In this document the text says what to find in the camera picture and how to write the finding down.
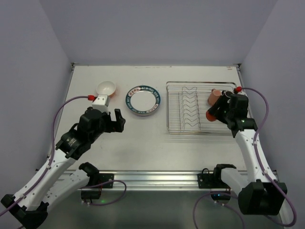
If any pink mug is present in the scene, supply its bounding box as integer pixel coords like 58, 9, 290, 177
207, 89, 222, 106

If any orange mug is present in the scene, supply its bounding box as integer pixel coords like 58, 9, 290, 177
205, 110, 217, 122

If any dark teal plate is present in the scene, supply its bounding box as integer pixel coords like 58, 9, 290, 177
125, 85, 161, 116

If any orange bowl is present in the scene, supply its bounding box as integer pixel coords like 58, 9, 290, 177
96, 81, 116, 97

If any black mug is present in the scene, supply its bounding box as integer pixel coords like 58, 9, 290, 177
223, 91, 233, 98

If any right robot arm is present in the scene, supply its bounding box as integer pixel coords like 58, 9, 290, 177
206, 91, 287, 216

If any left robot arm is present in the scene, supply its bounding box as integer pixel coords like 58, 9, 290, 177
1, 107, 126, 229

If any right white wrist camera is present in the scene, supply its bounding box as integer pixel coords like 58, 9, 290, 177
233, 86, 243, 94

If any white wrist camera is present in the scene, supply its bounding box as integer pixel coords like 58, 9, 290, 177
233, 86, 243, 94
88, 94, 110, 113

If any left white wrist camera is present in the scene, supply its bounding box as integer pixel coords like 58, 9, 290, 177
88, 94, 110, 113

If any wire dish rack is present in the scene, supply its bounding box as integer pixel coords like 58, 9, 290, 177
166, 81, 236, 135

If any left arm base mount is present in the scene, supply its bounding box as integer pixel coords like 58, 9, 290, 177
81, 173, 114, 203

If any aluminium mounting rail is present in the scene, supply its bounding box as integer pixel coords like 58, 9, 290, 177
59, 170, 279, 191

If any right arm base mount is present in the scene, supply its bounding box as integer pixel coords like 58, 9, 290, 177
197, 164, 238, 204

